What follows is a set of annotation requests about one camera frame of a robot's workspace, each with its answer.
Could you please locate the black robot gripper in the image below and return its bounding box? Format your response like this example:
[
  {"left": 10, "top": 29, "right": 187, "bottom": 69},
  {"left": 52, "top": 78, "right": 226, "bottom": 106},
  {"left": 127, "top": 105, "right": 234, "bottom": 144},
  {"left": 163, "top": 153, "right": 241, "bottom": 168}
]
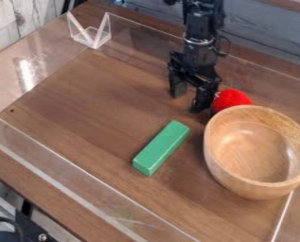
[{"left": 168, "top": 36, "right": 220, "bottom": 113}]

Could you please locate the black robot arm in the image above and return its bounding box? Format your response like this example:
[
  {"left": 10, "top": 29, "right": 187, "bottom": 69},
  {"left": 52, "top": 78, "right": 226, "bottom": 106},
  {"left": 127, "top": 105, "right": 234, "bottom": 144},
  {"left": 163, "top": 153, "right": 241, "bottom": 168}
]
[{"left": 168, "top": 0, "right": 226, "bottom": 113}]

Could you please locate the wooden bowl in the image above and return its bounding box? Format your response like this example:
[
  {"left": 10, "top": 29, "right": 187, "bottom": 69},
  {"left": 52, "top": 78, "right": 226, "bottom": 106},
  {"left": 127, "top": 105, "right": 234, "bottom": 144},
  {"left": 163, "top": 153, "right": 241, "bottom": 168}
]
[{"left": 202, "top": 105, "right": 300, "bottom": 199}]

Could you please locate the green rectangular block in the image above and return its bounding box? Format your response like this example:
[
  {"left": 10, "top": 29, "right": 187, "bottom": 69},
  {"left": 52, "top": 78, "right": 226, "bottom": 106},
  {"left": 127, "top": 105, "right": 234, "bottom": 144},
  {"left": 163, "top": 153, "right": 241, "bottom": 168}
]
[{"left": 131, "top": 120, "right": 190, "bottom": 177}]

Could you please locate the black metal clamp base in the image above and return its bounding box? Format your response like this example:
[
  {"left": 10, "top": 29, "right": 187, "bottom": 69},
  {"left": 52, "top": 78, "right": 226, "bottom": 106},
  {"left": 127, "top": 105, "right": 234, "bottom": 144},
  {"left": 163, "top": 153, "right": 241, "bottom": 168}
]
[{"left": 0, "top": 209, "right": 57, "bottom": 242}]

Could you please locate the clear acrylic enclosure wall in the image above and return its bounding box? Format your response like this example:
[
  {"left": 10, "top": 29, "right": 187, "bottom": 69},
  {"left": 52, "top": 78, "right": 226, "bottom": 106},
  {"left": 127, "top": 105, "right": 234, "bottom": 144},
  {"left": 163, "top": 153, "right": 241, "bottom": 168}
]
[{"left": 0, "top": 7, "right": 300, "bottom": 242}]

